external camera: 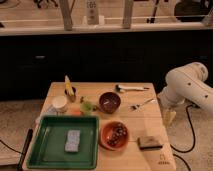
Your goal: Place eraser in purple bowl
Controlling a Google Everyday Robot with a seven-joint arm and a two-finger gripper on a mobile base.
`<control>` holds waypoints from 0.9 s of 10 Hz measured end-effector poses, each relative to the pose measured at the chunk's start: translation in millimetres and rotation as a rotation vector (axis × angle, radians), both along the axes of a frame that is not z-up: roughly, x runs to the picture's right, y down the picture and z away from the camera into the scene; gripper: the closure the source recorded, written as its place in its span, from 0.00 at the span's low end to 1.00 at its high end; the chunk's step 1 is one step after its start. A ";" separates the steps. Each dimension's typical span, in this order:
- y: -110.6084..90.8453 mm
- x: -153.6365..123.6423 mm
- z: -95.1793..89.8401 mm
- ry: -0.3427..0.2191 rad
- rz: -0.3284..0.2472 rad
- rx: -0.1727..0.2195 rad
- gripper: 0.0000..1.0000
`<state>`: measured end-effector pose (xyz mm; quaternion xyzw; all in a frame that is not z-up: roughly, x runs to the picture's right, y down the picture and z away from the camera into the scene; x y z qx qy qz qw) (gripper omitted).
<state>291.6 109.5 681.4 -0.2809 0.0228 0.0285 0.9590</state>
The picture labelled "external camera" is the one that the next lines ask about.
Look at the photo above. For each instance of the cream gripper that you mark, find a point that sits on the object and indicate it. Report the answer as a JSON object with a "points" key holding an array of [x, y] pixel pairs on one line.
{"points": [[168, 116]]}

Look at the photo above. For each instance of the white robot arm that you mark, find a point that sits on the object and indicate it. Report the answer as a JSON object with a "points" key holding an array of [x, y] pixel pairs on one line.
{"points": [[185, 83]]}

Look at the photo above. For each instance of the orange bowl with beads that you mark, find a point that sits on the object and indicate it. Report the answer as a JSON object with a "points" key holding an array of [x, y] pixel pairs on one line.
{"points": [[114, 136]]}

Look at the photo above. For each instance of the purple bowl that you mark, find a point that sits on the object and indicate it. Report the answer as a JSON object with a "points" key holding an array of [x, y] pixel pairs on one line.
{"points": [[109, 102]]}

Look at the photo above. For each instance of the silver fork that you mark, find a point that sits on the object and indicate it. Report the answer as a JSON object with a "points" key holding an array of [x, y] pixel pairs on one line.
{"points": [[137, 106]]}

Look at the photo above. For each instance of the green leafy toy vegetable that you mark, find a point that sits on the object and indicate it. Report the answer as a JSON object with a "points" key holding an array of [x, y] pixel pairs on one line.
{"points": [[86, 107]]}

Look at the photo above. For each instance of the orange toy carrot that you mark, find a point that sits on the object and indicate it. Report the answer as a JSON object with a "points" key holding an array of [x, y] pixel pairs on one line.
{"points": [[76, 113]]}

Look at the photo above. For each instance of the blue-grey sponge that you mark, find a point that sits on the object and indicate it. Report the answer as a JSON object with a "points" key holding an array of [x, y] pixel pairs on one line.
{"points": [[72, 141]]}

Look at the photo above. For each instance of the green plastic tray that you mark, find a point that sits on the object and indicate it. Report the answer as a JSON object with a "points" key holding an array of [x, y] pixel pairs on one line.
{"points": [[48, 149]]}

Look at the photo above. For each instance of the white round container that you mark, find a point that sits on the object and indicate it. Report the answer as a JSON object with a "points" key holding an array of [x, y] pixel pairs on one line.
{"points": [[60, 103]]}

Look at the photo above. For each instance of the black rod left of table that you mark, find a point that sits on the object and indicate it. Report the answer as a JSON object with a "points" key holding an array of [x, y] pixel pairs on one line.
{"points": [[25, 148]]}

